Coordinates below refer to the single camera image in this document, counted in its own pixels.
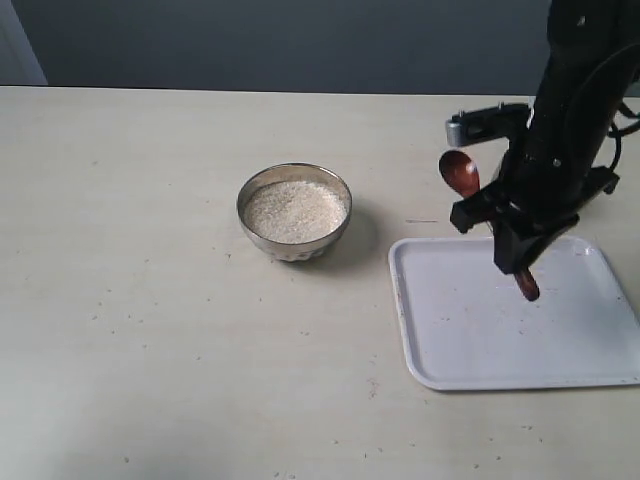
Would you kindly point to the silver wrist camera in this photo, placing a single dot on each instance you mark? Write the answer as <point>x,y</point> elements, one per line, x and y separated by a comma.
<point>506,120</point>

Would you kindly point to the white plastic tray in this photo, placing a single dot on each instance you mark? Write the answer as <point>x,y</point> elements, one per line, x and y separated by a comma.
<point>466,327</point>

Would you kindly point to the brown wooden spoon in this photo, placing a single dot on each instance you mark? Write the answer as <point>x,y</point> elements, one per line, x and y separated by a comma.
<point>460,173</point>

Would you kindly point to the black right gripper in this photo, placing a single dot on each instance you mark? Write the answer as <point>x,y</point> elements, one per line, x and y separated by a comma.
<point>537,192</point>

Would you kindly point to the steel bowl of rice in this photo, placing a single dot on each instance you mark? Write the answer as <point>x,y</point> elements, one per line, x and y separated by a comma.
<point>294,211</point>

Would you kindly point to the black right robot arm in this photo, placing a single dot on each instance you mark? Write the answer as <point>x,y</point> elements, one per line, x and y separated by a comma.
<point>594,58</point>

